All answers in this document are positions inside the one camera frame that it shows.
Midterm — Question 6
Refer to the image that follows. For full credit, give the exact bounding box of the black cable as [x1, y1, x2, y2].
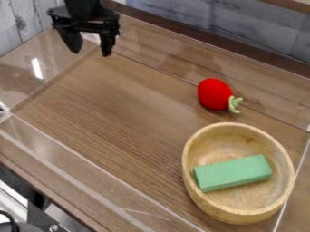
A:
[0, 210, 20, 232]

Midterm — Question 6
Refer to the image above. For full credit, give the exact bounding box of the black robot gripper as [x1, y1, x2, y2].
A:
[47, 6, 120, 57]

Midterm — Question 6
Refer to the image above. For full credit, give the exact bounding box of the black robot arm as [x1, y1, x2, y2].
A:
[47, 0, 120, 57]

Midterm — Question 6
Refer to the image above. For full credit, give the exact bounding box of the green rectangular block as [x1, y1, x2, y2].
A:
[192, 154, 272, 192]

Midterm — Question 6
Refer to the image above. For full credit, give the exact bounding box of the wooden bowl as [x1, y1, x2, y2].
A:
[182, 122, 294, 225]

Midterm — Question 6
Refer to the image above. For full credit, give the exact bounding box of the black metal bracket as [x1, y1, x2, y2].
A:
[27, 202, 68, 232]

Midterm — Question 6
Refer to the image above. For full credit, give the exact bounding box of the clear acrylic tray enclosure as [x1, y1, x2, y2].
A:
[0, 16, 310, 232]

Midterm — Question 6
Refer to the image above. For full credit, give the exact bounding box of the red knitted strawberry toy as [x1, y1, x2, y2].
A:
[198, 78, 243, 114]

